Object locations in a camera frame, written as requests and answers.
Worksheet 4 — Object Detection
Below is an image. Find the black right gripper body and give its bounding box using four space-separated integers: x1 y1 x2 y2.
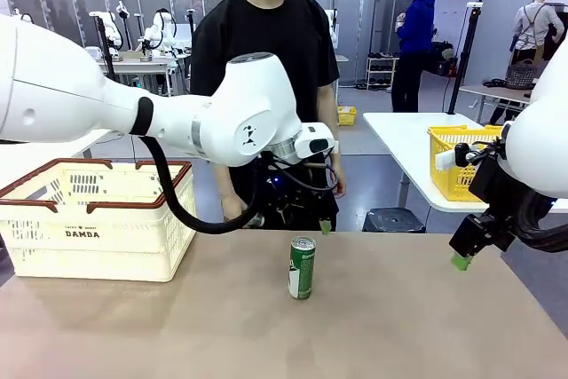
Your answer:
448 212 518 260

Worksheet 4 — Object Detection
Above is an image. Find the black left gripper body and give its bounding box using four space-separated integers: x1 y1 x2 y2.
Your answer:
265 161 332 225

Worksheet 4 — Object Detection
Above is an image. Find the green drink can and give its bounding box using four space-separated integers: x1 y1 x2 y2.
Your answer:
288 236 317 301

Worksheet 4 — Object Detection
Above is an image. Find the person's right forearm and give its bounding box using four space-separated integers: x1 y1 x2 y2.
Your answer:
216 164 236 198

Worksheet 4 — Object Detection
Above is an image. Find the yellow plastic basket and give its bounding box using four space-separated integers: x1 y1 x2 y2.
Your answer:
428 124 505 202

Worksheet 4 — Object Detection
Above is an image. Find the grey wicker basket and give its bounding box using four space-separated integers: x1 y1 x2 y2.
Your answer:
505 59 539 90

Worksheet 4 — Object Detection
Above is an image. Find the cream shopping basket brown rim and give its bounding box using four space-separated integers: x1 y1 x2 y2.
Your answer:
0 158 200 283

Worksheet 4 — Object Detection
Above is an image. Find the person's left hand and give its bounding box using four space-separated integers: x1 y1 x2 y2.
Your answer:
331 170 348 200

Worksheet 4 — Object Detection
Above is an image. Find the person's right hand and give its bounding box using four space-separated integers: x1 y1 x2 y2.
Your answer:
220 194 250 225

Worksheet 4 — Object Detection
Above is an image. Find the dark grey plastic stool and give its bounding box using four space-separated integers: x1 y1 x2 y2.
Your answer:
362 207 427 233

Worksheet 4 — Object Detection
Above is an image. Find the small yellow crate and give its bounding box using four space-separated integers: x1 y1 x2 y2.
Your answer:
336 106 358 127

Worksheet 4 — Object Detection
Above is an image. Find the white side table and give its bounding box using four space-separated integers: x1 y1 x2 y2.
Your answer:
362 111 568 215

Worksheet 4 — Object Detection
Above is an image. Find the background workbench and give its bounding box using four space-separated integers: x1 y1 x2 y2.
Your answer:
91 51 193 97
335 54 351 105

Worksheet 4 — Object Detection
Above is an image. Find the grey background table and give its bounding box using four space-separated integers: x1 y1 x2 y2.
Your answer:
456 83 533 125

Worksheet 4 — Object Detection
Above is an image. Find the white shoe rack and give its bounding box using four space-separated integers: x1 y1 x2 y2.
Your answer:
366 54 400 90

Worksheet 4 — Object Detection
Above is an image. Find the person in black t-shirt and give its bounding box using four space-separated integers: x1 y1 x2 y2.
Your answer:
190 0 347 233

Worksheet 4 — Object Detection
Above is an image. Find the black stand pole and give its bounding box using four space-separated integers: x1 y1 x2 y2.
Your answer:
446 2 484 114

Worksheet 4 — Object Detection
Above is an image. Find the black bags pile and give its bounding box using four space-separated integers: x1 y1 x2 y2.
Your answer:
432 40 457 77

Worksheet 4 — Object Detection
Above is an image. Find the person in blue hoodie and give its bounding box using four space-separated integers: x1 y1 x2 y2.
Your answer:
390 0 438 113

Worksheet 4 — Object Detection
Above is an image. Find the mannequin with apron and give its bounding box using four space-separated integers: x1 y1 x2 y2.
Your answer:
509 0 565 65

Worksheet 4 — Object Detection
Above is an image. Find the white background table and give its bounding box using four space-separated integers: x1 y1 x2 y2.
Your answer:
0 129 111 176

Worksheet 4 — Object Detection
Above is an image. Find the black right wrist mount block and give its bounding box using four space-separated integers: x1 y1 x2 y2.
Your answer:
468 154 506 203

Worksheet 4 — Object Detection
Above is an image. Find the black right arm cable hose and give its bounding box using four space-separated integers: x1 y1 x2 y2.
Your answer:
509 187 568 255

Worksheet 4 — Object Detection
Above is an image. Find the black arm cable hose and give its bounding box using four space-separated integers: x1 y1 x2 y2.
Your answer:
509 187 568 255
137 134 267 236

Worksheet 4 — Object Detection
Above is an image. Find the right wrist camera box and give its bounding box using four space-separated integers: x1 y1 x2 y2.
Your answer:
435 142 472 172

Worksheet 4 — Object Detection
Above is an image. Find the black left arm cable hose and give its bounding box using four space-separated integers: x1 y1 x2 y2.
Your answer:
137 134 267 236

